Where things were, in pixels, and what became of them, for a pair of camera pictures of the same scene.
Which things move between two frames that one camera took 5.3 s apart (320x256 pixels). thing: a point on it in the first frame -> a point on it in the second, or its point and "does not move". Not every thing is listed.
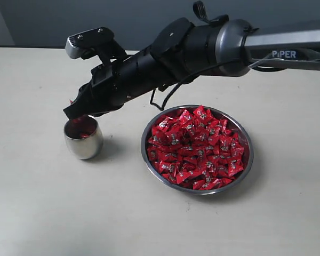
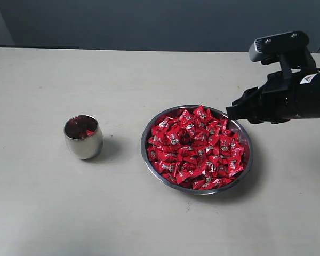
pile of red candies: [195, 149] does not move
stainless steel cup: [84, 136] does not move
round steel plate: [197, 149] does not move
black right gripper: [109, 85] -> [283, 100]
